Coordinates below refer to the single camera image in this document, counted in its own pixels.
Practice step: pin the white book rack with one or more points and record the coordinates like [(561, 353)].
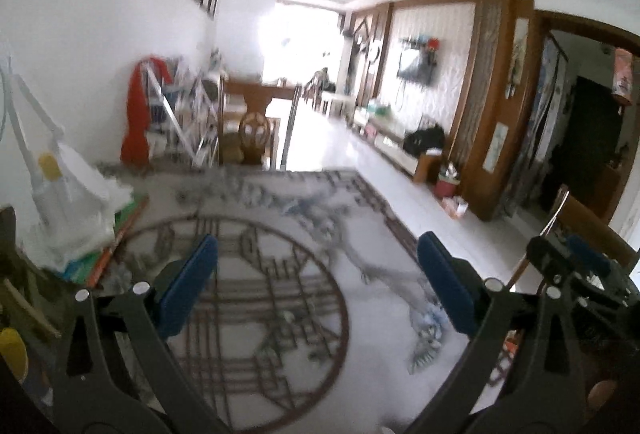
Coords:
[(190, 123)]

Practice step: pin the patterned door curtain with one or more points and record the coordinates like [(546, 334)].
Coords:
[(542, 123)]

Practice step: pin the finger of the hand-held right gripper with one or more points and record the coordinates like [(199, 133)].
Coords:
[(587, 255), (552, 264)]

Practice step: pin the wall shelf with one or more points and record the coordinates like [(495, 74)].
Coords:
[(420, 43)]

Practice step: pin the red lantern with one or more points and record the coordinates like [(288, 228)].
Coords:
[(624, 76)]

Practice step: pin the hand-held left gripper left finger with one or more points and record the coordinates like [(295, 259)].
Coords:
[(190, 284)]

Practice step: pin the green white bag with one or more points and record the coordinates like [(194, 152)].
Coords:
[(379, 109)]

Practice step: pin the yellow cup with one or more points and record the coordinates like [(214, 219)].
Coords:
[(11, 354)]

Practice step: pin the wooden stand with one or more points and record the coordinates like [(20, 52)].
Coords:
[(20, 294)]

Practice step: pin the round wall clock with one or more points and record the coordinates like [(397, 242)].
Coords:
[(375, 52)]

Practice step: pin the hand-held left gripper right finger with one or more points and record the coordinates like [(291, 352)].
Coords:
[(445, 284)]

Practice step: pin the white bench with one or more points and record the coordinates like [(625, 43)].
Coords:
[(337, 103)]

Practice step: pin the small cardboard box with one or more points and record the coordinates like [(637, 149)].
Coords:
[(456, 209)]

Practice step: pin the tall wall scroll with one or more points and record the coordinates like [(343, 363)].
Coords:
[(517, 58)]

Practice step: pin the television cabinet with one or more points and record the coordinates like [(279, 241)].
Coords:
[(387, 141)]

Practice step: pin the wall television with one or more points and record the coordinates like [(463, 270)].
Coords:
[(414, 64)]

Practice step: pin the black bag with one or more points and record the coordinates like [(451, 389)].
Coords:
[(424, 139)]

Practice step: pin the person's right hand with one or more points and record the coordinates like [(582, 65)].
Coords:
[(602, 396)]

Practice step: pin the carved wooden chair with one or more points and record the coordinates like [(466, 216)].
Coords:
[(580, 219)]

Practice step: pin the printed tablecloth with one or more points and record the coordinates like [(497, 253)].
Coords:
[(300, 274)]

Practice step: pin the short wall scroll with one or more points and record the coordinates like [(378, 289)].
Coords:
[(497, 147)]

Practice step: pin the red bag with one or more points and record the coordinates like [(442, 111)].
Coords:
[(137, 123)]

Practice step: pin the small red bucket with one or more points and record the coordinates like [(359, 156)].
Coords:
[(447, 186)]

